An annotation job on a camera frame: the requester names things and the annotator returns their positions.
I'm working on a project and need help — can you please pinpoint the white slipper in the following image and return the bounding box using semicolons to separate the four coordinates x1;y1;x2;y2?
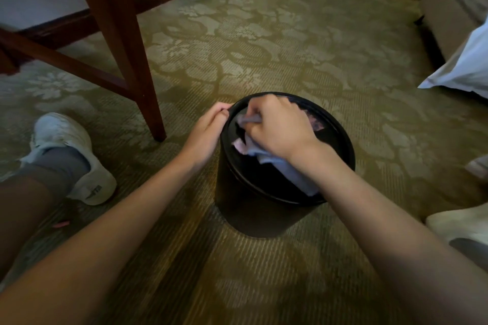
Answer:
465;154;488;181

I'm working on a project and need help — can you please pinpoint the person's white right shoe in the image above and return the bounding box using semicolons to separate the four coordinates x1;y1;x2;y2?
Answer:
425;202;488;246

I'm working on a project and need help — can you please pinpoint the beige bed base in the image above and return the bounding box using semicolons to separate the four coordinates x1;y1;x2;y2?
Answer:
415;0;488;64

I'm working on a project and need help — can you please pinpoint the person's right hand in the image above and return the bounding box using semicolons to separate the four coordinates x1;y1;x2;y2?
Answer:
244;94;325;164

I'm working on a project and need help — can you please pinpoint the person's left forearm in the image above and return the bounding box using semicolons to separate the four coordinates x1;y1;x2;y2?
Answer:
0;148;203;325

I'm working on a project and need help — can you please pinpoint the black round waste bin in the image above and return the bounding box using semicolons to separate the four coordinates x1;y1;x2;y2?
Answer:
214;92;356;239

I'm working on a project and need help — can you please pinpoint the white tissue paper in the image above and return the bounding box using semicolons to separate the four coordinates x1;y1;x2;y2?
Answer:
231;113;322;197

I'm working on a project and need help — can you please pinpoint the person's right forearm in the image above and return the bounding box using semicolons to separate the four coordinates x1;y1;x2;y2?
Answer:
289;141;488;325

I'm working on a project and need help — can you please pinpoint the person's white left shoe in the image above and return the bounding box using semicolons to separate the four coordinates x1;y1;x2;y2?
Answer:
20;112;117;206

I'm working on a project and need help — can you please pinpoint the person's left hand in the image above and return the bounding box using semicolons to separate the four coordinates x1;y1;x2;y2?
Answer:
179;102;234;170

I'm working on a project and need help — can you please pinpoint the person's left leg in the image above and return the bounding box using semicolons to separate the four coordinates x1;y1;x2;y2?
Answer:
0;173;55;281

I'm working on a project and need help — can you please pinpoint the white bed sheet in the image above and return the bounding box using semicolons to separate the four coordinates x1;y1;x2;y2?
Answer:
418;16;488;99

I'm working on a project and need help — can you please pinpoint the dark wooden table frame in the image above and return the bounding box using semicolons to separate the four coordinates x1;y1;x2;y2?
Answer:
0;0;167;143

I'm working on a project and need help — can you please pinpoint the person's white shoe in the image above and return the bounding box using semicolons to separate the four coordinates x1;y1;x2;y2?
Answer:
425;202;488;246
20;112;117;206

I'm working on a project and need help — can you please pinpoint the person's grey left sock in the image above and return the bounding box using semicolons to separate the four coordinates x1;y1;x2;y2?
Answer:
17;147;91;200

